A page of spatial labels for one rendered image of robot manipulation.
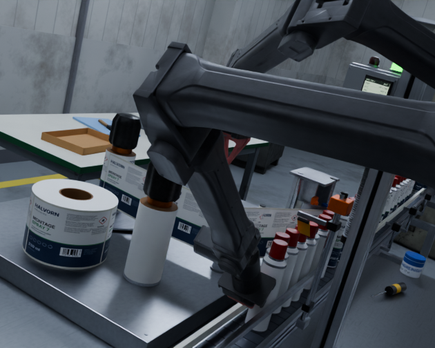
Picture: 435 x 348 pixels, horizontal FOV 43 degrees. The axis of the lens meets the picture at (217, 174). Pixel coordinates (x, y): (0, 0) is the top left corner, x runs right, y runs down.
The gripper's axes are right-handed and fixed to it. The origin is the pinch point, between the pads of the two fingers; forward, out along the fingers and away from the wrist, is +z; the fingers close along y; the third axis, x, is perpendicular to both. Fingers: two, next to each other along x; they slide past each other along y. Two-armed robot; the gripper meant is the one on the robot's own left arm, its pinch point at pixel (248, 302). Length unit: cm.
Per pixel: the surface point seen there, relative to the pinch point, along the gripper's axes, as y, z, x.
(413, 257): -25, 60, -67
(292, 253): -2.9, 0.0, -15.1
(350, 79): -2, -27, -45
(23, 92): 299, 177, -151
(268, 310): -5.3, -3.3, 0.9
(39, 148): 131, 60, -46
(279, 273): -3.9, -5.3, -6.7
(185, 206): 29.7, 7.4, -19.2
